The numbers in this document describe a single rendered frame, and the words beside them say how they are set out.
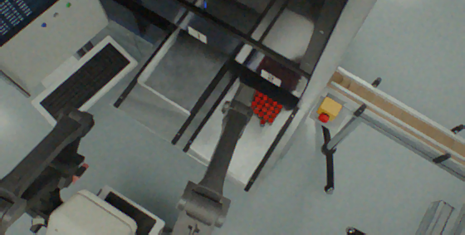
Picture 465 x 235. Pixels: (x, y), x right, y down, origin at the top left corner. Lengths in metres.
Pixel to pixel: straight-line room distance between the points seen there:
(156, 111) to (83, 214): 0.67
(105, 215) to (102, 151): 1.47
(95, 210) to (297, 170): 1.59
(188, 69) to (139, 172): 0.99
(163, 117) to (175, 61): 0.25
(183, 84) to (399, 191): 1.52
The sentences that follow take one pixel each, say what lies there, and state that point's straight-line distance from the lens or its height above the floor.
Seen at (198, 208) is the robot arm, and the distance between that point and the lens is 0.98.
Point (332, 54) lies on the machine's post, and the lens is 1.34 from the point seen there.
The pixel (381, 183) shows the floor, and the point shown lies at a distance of 2.79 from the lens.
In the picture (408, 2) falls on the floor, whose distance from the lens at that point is 3.31.
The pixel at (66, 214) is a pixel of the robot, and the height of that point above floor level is 1.38.
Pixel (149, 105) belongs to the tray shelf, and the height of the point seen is 0.88.
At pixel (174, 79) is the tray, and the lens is 1.87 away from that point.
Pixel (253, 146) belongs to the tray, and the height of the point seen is 0.88.
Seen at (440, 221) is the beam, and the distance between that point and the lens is 2.28.
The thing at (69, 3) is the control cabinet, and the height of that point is 1.12.
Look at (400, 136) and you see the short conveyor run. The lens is 1.88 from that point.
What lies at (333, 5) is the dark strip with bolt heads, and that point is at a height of 1.64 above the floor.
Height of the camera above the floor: 2.61
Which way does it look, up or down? 71 degrees down
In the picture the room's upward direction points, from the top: 3 degrees clockwise
